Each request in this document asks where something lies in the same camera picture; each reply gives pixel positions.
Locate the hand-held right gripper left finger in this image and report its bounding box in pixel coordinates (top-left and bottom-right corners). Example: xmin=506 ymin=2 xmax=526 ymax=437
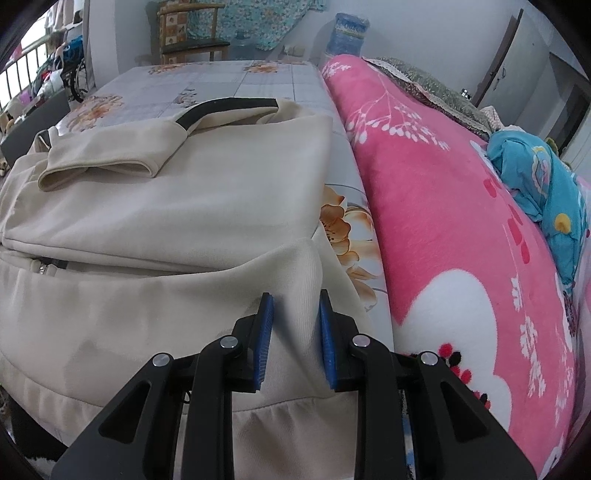
xmin=50 ymin=292 xmax=276 ymax=480

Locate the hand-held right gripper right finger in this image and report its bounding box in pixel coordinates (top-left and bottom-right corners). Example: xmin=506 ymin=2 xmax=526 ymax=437
xmin=318 ymin=289 xmax=539 ymax=480

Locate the cream zip jacket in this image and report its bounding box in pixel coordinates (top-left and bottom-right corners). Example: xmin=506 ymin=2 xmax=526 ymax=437
xmin=0 ymin=97 xmax=393 ymax=480

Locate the pile of clothes and bags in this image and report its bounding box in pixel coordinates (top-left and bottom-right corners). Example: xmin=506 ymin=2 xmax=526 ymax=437
xmin=28 ymin=28 xmax=93 ymax=102

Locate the pink floral blanket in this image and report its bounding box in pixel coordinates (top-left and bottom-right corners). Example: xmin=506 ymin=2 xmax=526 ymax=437
xmin=321 ymin=54 xmax=583 ymax=480

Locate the blue floral cloth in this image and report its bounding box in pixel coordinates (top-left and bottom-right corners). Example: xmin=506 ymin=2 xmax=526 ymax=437
xmin=487 ymin=129 xmax=591 ymax=282

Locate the plaid floral tablecloth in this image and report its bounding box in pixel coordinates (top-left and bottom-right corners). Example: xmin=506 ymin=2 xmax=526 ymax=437
xmin=55 ymin=60 xmax=395 ymax=342

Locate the grey-green lace-trimmed blanket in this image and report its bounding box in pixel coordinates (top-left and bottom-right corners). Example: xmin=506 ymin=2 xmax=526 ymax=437
xmin=362 ymin=56 xmax=492 ymax=139

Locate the clear water jug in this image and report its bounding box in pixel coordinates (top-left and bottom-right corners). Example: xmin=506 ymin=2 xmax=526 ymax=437
xmin=229 ymin=30 xmax=257 ymax=61

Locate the wooden chair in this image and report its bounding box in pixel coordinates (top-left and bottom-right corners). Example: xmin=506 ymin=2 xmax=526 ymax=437
xmin=154 ymin=0 xmax=230 ymax=65

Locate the water bottle with blue cover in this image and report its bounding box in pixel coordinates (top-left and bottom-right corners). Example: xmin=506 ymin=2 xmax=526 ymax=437
xmin=325 ymin=13 xmax=370 ymax=63

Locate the grey cabinet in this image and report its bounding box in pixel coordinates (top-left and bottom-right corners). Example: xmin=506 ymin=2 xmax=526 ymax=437
xmin=0 ymin=90 xmax=72 ymax=162

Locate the teal floral hanging cloth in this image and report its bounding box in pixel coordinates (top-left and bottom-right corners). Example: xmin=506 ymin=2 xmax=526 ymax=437
xmin=217 ymin=0 xmax=326 ymax=51

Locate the metal window railing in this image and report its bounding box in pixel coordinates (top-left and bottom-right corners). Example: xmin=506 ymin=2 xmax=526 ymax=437
xmin=0 ymin=44 xmax=51 ymax=112

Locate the door with brown frame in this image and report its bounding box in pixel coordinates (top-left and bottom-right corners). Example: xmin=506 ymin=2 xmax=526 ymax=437
xmin=475 ymin=9 xmax=561 ymax=121

